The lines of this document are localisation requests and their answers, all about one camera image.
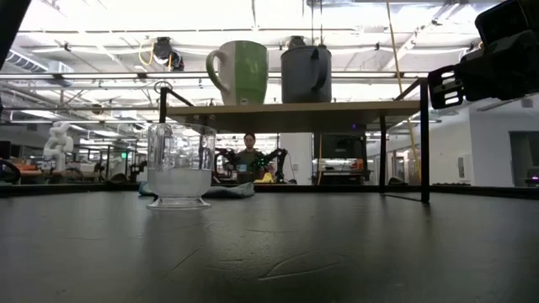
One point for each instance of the black frame loop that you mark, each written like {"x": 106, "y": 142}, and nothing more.
{"x": 163, "y": 81}

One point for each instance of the clear glass cup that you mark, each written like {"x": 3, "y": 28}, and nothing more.
{"x": 181, "y": 185}

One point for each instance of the black background robot arm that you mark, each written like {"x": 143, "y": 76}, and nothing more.
{"x": 280, "y": 157}
{"x": 223, "y": 155}

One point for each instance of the yellow object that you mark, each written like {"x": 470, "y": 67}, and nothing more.
{"x": 266, "y": 179}

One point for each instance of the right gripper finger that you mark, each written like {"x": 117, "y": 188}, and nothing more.
{"x": 476, "y": 80}

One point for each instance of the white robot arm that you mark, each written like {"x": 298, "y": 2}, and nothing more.
{"x": 59, "y": 143}

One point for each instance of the green and white mug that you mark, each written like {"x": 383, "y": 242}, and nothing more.
{"x": 248, "y": 71}

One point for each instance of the black table mat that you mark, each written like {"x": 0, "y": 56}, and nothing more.
{"x": 295, "y": 252}

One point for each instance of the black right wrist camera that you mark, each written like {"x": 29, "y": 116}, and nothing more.
{"x": 505, "y": 21}

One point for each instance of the grey mug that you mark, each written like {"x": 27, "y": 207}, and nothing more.
{"x": 303, "y": 76}

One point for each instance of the blue cloth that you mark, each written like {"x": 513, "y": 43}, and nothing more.
{"x": 231, "y": 191}

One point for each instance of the person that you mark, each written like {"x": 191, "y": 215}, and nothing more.
{"x": 250, "y": 162}

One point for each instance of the wooden shelf with black legs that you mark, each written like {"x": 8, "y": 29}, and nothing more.
{"x": 295, "y": 118}

